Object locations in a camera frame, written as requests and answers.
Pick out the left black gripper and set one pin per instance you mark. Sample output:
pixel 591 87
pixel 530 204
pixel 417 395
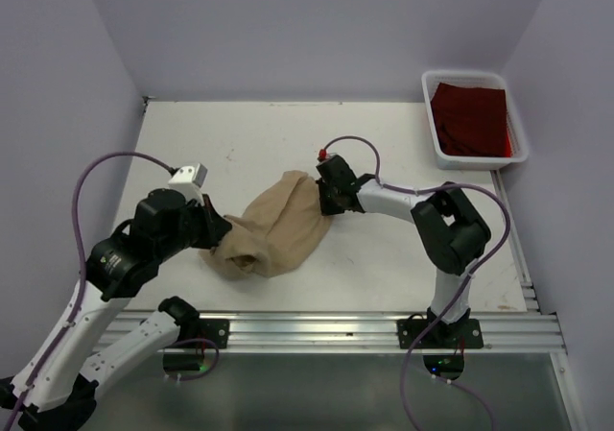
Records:
pixel 215 225

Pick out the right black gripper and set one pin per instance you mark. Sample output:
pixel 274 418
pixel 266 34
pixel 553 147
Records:
pixel 326 207

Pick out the beige t shirt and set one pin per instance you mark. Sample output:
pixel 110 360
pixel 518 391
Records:
pixel 276 233

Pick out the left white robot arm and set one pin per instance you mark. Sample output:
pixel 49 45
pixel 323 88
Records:
pixel 60 387

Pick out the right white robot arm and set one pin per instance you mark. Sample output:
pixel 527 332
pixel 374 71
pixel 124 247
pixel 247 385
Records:
pixel 452 231

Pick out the red t shirt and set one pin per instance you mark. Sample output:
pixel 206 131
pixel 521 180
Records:
pixel 471 121

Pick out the white plastic basket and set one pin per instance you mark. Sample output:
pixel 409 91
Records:
pixel 475 78

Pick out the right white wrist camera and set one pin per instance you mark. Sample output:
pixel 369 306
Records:
pixel 325 155

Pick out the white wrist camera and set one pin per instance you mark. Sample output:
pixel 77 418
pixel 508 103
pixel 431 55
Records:
pixel 325 155
pixel 188 181

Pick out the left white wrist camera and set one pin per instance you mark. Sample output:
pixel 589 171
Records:
pixel 188 181

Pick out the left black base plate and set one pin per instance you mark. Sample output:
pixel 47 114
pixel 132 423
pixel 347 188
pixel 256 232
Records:
pixel 214 330

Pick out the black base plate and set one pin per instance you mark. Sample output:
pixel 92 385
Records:
pixel 214 330
pixel 466 335

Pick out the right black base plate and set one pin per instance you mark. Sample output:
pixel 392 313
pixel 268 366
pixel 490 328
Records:
pixel 466 335

